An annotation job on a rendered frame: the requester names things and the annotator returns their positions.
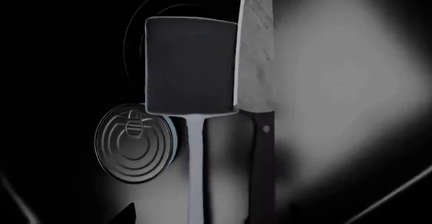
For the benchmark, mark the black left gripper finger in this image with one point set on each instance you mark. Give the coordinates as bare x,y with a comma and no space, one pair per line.
127,216

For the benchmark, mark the metal pull-tab tin can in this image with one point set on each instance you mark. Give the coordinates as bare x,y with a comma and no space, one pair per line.
135,148

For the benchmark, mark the dark round plate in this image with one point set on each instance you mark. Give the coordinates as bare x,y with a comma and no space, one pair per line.
127,35

